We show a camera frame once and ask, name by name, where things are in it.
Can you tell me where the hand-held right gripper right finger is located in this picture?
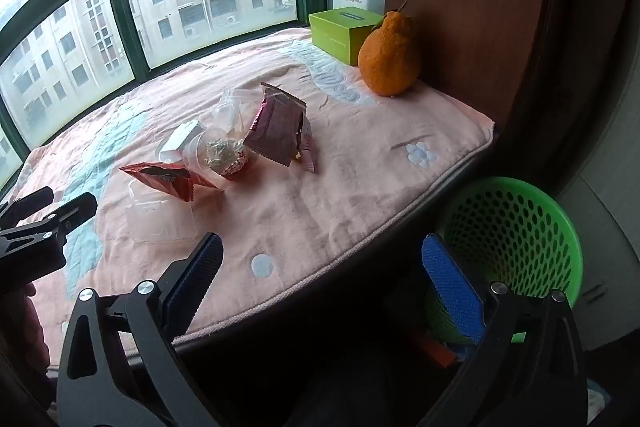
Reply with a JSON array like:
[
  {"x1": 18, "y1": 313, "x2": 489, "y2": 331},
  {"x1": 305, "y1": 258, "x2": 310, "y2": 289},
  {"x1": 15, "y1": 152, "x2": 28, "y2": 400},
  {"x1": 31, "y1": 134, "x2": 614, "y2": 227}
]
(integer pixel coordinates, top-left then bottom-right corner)
[{"x1": 417, "y1": 233, "x2": 588, "y2": 427}]

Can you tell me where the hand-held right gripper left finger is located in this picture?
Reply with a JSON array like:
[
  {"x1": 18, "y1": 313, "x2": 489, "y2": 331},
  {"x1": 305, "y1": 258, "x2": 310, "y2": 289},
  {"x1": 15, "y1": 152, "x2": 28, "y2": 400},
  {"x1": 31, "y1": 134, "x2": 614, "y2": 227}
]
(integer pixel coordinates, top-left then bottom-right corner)
[{"x1": 56, "y1": 232, "x2": 224, "y2": 427}]

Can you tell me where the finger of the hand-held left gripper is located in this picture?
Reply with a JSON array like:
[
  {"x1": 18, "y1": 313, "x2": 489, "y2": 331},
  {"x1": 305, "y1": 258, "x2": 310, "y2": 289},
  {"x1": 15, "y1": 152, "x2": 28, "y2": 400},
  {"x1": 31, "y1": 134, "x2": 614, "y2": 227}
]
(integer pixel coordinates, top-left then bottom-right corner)
[
  {"x1": 0, "y1": 193, "x2": 98, "y2": 248},
  {"x1": 0, "y1": 187, "x2": 54, "y2": 228}
]

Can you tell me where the clear plastic box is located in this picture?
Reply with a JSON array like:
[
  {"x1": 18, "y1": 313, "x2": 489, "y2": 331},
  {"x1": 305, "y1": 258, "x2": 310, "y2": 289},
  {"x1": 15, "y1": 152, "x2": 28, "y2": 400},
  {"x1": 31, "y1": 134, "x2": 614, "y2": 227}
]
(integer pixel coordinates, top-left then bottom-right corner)
[{"x1": 125, "y1": 179, "x2": 200, "y2": 244}]

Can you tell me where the green plastic basket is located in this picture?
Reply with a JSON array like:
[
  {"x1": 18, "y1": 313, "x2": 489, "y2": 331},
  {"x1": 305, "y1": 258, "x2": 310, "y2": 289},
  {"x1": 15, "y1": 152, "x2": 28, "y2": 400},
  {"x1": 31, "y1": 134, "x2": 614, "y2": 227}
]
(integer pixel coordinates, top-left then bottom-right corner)
[{"x1": 425, "y1": 177, "x2": 583, "y2": 345}]

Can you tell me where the red snack wrapper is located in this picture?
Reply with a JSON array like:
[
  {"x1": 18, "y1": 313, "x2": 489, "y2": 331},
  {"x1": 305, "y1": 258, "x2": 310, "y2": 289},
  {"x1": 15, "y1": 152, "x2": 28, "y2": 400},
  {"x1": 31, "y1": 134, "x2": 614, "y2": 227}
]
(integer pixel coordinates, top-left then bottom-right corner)
[{"x1": 119, "y1": 162, "x2": 226, "y2": 202}]

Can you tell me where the clear plastic cup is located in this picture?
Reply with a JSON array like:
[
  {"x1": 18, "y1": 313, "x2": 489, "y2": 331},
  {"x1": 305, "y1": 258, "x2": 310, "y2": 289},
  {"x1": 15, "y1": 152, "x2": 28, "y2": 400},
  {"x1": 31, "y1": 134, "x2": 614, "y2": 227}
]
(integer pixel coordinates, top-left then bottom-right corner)
[
  {"x1": 187, "y1": 129, "x2": 261, "y2": 182},
  {"x1": 212, "y1": 89, "x2": 258, "y2": 138}
]

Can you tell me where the white foam block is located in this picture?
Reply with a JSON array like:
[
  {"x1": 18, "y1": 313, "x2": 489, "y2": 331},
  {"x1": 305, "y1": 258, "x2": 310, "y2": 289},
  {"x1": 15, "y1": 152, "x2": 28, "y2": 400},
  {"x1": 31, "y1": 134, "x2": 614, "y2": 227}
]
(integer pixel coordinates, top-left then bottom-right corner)
[{"x1": 161, "y1": 119, "x2": 206, "y2": 158}]

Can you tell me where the maroon snack wrapper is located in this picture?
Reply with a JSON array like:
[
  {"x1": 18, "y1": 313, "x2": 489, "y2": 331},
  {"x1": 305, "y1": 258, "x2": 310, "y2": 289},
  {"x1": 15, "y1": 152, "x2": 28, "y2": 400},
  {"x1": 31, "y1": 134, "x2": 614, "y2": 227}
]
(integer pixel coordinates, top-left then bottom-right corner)
[{"x1": 243, "y1": 82, "x2": 313, "y2": 168}]

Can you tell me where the person's left hand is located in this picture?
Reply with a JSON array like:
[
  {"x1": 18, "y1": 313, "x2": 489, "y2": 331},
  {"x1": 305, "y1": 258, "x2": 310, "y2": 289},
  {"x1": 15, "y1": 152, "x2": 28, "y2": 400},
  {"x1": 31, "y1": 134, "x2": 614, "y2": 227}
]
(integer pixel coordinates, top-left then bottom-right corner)
[{"x1": 10, "y1": 282, "x2": 51, "y2": 363}]

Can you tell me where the orange box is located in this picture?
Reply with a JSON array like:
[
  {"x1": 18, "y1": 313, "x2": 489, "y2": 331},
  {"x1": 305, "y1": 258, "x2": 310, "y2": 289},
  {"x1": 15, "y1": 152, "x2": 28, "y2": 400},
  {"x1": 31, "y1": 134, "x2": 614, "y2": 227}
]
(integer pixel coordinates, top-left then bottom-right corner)
[{"x1": 415, "y1": 332, "x2": 461, "y2": 368}]

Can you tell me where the pink printed blanket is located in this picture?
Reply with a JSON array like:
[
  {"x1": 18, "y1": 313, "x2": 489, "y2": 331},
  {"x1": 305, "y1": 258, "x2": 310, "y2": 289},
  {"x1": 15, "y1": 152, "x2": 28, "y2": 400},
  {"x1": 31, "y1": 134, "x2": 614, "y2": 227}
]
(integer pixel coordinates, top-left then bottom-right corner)
[{"x1": 0, "y1": 27, "x2": 496, "y2": 358}]

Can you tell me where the white cabinet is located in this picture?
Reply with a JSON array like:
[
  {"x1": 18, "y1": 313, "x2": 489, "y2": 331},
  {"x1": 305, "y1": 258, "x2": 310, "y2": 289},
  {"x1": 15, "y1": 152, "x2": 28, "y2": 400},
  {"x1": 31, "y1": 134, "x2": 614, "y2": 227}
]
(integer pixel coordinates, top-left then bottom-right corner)
[{"x1": 555, "y1": 157, "x2": 640, "y2": 353}]

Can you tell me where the white patterned cloth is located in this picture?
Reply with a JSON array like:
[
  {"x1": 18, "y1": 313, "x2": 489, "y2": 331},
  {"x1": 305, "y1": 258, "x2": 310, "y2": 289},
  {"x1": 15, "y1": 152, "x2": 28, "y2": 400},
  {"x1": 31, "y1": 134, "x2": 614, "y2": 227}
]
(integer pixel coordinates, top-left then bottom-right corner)
[{"x1": 585, "y1": 382, "x2": 621, "y2": 427}]

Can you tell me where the bumpy orange citrus fruit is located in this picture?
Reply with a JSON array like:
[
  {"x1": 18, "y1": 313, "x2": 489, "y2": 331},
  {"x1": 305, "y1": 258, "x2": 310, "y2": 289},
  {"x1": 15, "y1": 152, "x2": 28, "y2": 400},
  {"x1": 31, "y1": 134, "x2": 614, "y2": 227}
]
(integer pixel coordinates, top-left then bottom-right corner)
[{"x1": 358, "y1": 2, "x2": 418, "y2": 98}]

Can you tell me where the green tissue box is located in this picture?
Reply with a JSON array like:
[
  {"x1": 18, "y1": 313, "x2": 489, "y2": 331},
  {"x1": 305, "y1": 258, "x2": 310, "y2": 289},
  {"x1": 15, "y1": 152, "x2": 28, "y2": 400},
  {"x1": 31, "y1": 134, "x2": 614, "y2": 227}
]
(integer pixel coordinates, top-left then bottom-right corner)
[{"x1": 308, "y1": 7, "x2": 388, "y2": 66}]

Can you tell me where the brown wooden panel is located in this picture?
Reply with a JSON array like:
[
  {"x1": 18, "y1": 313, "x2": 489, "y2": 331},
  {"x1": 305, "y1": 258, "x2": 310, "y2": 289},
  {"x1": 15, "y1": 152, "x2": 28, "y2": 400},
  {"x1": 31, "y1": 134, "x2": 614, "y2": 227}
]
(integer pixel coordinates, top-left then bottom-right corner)
[{"x1": 385, "y1": 0, "x2": 551, "y2": 128}]

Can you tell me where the green window frame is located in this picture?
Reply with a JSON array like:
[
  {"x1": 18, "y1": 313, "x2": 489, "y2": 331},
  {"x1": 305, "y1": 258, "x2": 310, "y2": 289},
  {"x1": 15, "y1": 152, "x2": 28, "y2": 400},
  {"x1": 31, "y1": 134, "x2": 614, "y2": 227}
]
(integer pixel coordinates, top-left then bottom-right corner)
[{"x1": 0, "y1": 0, "x2": 386, "y2": 188}]

